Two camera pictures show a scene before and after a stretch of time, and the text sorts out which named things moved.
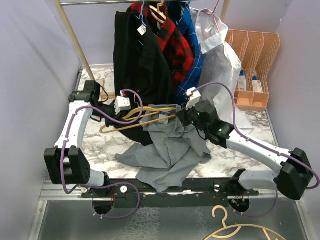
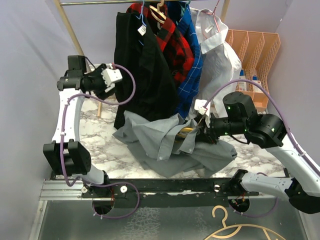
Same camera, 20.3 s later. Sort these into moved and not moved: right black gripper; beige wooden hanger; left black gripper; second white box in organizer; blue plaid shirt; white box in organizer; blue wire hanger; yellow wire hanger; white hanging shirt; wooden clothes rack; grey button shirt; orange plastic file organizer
Moved: left black gripper; yellow wire hanger; right black gripper; grey button shirt
Not moved: orange plastic file organizer; blue plaid shirt; blue wire hanger; wooden clothes rack; white hanging shirt; white box in organizer; beige wooden hanger; second white box in organizer
